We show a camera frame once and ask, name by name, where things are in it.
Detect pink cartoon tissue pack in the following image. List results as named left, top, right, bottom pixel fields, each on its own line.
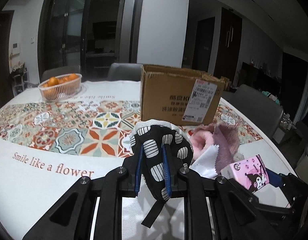
left=221, top=154, right=270, bottom=193

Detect white zigzag edged cloth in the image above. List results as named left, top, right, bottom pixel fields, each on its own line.
left=190, top=145, right=219, bottom=179

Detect mauve fuzzy towel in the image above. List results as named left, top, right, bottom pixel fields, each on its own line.
left=193, top=123, right=240, bottom=175

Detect light pink fuzzy headband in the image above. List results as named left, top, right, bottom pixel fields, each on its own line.
left=190, top=129, right=214, bottom=160

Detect black white patterned pouch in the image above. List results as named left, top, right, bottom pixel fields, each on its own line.
left=130, top=119, right=194, bottom=228

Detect grey chair right side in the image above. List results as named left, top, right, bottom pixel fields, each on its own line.
left=229, top=85, right=283, bottom=139

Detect grey chair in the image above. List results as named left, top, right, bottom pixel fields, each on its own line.
left=41, top=65, right=81, bottom=82
left=229, top=85, right=283, bottom=139
left=107, top=63, right=143, bottom=81

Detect patterned tile table runner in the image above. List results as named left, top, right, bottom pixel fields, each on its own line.
left=0, top=100, right=264, bottom=158

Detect white shipping label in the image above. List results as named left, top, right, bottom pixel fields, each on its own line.
left=182, top=79, right=217, bottom=123

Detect brown cardboard box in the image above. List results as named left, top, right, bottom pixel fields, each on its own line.
left=140, top=64, right=225, bottom=126

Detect pink plastic fruit basket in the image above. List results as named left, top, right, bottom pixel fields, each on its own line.
left=38, top=73, right=82, bottom=102

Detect oranges in basket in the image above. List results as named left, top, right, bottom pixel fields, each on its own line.
left=43, top=73, right=79, bottom=87

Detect grey chair far left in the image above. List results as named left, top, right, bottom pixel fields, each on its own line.
left=41, top=65, right=81, bottom=82

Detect small cluttered shelf rack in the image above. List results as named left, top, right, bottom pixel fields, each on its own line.
left=10, top=62, right=28, bottom=96

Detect grey chair far middle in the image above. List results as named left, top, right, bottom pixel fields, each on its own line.
left=107, top=63, right=143, bottom=81

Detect glass sliding door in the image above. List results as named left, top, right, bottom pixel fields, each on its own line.
left=37, top=0, right=143, bottom=81

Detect white intercom wall panel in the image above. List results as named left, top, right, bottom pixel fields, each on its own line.
left=11, top=43, right=20, bottom=56

